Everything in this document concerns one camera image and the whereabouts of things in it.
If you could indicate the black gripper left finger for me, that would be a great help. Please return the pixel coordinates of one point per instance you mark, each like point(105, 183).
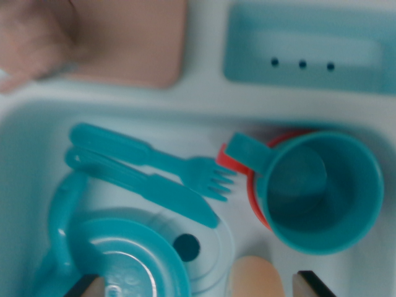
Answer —
point(89, 287)

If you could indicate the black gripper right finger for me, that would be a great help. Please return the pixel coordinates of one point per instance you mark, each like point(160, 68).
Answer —
point(309, 286)

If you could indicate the cream detergent bottle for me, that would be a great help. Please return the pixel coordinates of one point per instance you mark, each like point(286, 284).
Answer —
point(256, 278)

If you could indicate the light blue toy sink unit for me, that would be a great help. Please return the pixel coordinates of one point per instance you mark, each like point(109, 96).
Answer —
point(204, 102)

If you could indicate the teal plastic plate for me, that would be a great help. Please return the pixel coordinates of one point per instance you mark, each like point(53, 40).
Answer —
point(167, 266)

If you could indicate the teal plastic mug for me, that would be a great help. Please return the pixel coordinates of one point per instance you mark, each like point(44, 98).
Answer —
point(355, 216)

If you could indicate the teal plastic knife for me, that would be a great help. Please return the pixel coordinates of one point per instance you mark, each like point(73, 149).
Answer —
point(173, 195)

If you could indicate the teal plastic fork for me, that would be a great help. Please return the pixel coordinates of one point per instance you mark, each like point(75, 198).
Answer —
point(108, 142)

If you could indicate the orange plastic mug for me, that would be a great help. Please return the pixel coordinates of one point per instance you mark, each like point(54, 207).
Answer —
point(229, 161)

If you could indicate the grey toy faucet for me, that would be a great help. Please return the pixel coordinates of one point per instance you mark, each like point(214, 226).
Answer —
point(123, 37)

